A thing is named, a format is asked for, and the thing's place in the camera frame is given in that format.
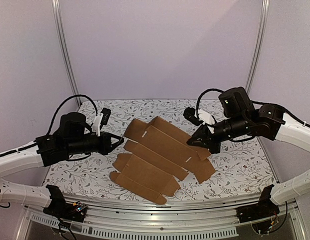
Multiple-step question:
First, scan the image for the brown cardboard box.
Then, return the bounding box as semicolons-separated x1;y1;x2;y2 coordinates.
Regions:
109;116;215;205

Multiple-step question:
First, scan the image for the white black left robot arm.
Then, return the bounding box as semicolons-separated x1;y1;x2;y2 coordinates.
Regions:
0;112;124;217

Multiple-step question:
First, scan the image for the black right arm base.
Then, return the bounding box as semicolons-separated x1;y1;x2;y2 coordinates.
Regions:
236;202;279;223

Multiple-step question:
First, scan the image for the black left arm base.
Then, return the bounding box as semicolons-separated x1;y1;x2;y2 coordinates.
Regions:
43;200;88;223

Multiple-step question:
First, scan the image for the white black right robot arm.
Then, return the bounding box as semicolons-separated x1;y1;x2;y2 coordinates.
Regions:
183;86;310;154

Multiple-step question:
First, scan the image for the floral patterned table mat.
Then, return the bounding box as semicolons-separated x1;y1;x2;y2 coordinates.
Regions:
44;99;276;203

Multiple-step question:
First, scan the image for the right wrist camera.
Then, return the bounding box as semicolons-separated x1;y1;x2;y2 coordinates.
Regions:
183;107;217;133

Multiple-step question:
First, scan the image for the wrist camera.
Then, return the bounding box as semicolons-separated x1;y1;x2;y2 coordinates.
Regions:
183;107;217;133
91;107;111;137

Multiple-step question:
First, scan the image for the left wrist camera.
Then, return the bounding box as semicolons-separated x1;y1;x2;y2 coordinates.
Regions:
91;107;111;137

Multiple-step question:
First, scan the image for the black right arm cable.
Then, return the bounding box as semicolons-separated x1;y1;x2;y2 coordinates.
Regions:
196;88;310;131

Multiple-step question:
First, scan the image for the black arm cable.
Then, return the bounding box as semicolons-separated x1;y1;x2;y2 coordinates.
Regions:
47;94;99;136
196;88;310;131

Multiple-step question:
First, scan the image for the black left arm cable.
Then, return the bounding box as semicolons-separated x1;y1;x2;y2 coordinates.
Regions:
47;94;99;136

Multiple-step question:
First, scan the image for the aluminium front rail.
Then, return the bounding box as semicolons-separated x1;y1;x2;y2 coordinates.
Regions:
16;194;309;240

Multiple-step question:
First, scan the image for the right aluminium frame post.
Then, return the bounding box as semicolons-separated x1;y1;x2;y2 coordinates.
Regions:
245;0;270;95

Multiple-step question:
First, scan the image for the aluminium frame post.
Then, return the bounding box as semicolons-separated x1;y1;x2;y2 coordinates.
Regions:
245;0;270;95
51;0;79;95

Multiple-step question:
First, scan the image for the left aluminium frame post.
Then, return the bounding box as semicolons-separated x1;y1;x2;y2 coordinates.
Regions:
51;0;79;95

